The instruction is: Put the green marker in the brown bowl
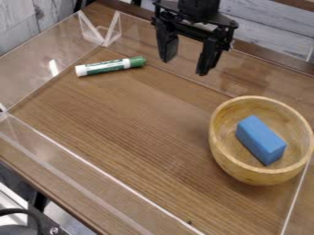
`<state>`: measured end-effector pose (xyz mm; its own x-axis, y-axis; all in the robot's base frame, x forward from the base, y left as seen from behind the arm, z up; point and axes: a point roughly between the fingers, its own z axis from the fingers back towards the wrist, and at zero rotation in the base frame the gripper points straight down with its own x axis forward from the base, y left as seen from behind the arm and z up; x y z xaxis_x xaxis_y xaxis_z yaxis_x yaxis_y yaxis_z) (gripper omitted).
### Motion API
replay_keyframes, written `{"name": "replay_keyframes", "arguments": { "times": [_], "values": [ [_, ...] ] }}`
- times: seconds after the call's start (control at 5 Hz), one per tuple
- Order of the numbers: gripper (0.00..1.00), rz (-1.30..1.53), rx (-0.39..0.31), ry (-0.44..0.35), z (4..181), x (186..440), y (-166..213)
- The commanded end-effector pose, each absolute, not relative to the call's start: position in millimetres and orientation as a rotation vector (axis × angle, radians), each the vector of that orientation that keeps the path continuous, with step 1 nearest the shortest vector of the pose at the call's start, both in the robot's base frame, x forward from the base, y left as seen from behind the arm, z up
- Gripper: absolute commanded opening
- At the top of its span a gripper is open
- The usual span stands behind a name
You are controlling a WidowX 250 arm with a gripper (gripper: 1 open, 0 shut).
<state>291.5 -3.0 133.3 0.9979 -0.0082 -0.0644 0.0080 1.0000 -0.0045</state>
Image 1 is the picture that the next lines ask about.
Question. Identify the blue foam block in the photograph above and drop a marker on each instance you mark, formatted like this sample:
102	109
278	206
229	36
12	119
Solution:
261	140

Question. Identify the clear acrylic corner brace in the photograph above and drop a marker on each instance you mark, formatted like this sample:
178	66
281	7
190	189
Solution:
100	35

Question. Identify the brown wooden bowl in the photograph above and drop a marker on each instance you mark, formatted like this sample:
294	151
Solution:
233	156

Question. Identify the black metal table bracket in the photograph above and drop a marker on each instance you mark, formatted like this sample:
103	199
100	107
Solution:
51	228

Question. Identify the green white marker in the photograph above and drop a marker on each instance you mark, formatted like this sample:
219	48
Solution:
110	66

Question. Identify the clear acrylic tray wall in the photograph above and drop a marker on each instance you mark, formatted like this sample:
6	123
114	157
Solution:
114	144

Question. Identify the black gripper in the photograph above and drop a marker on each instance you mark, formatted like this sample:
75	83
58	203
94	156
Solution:
197	19

